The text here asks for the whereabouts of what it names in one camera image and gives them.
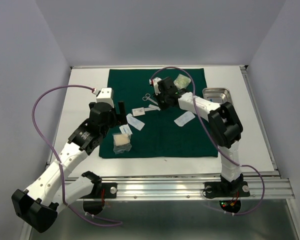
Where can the curved steel scissors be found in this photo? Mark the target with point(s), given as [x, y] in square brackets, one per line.
[147, 97]

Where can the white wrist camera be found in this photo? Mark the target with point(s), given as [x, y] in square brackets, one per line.
[105, 95]
[155, 84]

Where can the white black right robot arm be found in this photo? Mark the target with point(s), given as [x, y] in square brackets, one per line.
[225, 132]

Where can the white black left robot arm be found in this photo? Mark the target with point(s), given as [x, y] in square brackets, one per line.
[41, 202]

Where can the white paper strip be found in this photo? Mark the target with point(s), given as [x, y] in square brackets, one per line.
[152, 108]

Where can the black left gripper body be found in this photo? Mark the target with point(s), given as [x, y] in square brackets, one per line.
[113, 119]

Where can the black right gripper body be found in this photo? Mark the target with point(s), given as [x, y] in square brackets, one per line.
[161, 99]

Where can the green surgical drape cloth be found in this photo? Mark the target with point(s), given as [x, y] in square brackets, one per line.
[160, 136]

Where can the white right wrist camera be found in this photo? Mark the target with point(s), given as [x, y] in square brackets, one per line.
[155, 84]

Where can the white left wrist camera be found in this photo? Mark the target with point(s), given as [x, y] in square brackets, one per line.
[105, 95]

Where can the long white blue pouch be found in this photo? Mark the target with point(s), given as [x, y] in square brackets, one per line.
[134, 122]

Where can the green printed gauze packet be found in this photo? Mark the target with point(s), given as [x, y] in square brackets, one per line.
[182, 81]

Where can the small white blue packet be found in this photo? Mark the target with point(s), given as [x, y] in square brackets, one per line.
[125, 129]

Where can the aluminium front rail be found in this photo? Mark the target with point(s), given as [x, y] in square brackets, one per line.
[183, 188]

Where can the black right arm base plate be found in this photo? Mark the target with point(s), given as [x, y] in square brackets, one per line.
[218, 189]

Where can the small suture needle packet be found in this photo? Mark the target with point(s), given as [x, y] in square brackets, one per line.
[138, 111]

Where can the stainless steel instrument tray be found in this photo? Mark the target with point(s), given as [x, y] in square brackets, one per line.
[217, 95]

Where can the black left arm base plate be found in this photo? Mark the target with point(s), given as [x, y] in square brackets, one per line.
[110, 190]

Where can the clear bag beige gauze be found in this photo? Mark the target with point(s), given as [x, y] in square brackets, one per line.
[121, 143]

